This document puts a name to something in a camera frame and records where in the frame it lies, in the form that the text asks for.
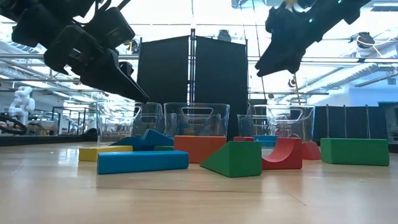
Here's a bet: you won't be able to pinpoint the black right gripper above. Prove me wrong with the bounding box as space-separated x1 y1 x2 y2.
254 4 328 78

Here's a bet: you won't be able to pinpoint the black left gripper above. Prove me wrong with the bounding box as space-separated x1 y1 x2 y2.
42 24 150 104

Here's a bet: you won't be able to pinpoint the clear plastic bin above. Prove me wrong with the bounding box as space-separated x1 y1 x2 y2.
95 101 165 146
163 102 231 140
237 104 316 143

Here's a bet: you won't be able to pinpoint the blue long block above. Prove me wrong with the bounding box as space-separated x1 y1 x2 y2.
253 134 280 142
96 150 190 175

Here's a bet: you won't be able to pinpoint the yellow long block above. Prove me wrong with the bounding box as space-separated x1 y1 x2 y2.
78 145 134 162

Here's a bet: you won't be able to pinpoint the red triangular block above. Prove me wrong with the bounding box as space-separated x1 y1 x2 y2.
300 141 322 161

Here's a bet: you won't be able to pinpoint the red arch block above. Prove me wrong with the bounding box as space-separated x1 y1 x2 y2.
261 137 303 170

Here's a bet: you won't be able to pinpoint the orange triangular block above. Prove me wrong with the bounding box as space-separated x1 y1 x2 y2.
174 135 228 164

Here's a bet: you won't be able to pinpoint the green triangular block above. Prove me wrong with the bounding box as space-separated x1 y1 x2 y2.
200 140 263 179

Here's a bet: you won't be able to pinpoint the green rectangular block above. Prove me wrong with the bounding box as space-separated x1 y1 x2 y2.
320 138 391 167

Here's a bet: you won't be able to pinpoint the black ceiling fixture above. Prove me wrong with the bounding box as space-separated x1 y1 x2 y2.
217 29 233 43

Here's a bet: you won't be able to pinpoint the tall black partition screen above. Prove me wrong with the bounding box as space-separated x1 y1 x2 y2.
136 28 249 141

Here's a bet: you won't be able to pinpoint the low black partition panels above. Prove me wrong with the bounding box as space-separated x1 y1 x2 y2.
313 104 389 141

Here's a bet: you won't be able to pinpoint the white robot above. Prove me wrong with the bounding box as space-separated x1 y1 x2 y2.
7 85 36 126

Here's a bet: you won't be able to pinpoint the yellow cable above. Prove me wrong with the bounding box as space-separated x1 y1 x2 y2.
292 73 303 106

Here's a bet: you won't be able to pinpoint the thin black cable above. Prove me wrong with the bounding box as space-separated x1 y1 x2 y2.
259 76 267 101

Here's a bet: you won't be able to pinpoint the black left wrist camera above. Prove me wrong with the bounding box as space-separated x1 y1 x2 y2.
83 6 137 50

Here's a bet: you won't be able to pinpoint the black ceiling camera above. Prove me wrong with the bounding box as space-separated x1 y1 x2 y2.
349 30 376 50

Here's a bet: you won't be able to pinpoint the black curved hose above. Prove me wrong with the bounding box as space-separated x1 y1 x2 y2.
0 113 28 136

